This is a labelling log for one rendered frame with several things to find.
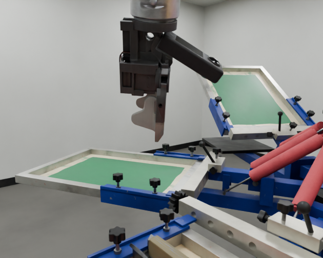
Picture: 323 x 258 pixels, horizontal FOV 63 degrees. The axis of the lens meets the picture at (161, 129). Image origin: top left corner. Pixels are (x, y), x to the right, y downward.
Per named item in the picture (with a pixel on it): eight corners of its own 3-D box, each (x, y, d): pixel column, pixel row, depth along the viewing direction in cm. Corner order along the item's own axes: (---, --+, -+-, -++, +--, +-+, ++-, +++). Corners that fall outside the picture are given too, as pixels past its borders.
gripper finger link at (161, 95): (155, 116, 49) (157, 68, 46) (164, 117, 49) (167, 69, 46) (153, 125, 44) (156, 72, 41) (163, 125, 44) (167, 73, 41)
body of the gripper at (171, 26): (127, 81, 51) (126, 13, 44) (172, 84, 50) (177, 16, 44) (120, 98, 44) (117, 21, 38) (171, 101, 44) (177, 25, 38)
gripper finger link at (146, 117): (132, 139, 50) (133, 91, 47) (163, 141, 50) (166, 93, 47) (129, 146, 47) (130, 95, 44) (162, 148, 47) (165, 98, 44)
